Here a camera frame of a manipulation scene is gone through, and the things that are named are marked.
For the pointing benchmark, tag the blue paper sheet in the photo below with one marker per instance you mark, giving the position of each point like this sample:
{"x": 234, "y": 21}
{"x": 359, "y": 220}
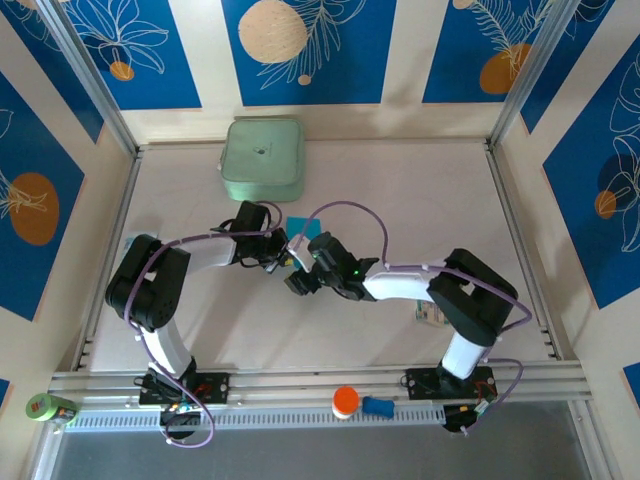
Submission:
{"x": 297, "y": 225}

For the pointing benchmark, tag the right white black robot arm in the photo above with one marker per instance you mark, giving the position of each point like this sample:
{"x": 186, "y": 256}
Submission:
{"x": 400, "y": 285}

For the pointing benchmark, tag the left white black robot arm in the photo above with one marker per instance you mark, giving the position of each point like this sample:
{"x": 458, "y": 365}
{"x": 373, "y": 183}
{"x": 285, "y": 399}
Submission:
{"x": 165, "y": 345}

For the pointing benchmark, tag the pale green zip case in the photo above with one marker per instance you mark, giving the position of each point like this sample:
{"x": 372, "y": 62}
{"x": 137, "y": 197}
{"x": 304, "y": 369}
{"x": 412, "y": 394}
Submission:
{"x": 262, "y": 155}

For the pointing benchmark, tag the printed paper card packet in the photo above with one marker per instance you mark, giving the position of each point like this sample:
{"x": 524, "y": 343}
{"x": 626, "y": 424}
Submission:
{"x": 425, "y": 315}

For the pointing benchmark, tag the clear plastic wipes packet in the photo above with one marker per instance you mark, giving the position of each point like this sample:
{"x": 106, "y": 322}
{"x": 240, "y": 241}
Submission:
{"x": 127, "y": 244}

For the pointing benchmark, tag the black controller board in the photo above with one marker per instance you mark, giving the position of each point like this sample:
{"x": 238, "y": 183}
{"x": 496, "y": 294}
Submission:
{"x": 182, "y": 424}
{"x": 455, "y": 417}

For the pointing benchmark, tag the small black orange box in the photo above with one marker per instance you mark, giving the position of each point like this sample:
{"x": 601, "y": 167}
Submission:
{"x": 66, "y": 414}

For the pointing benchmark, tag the green tape roll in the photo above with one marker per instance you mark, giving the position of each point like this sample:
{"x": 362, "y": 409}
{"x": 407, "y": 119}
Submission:
{"x": 49, "y": 403}

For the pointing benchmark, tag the wide aluminium frame rail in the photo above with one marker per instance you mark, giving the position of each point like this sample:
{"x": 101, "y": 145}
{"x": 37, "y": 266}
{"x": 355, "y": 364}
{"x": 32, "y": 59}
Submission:
{"x": 310, "y": 380}

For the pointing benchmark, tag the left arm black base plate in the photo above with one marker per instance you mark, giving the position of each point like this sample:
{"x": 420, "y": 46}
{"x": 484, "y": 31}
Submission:
{"x": 215, "y": 387}

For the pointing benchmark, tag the aluminium table side rail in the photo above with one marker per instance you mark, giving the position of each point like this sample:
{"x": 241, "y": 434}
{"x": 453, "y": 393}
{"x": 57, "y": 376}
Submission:
{"x": 505, "y": 200}
{"x": 125, "y": 200}

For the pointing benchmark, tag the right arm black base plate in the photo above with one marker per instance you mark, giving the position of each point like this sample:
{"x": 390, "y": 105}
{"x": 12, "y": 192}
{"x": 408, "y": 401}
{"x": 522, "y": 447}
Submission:
{"x": 420, "y": 382}

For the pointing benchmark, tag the blue floral wall poster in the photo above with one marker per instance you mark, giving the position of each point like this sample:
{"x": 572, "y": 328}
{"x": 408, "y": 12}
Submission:
{"x": 45, "y": 70}
{"x": 350, "y": 75}
{"x": 165, "y": 75}
{"x": 560, "y": 75}
{"x": 30, "y": 150}
{"x": 590, "y": 240}
{"x": 450, "y": 60}

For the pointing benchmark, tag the aluminium frame post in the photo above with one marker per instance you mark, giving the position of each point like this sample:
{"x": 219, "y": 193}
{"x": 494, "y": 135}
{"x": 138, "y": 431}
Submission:
{"x": 90, "y": 75}
{"x": 530, "y": 65}

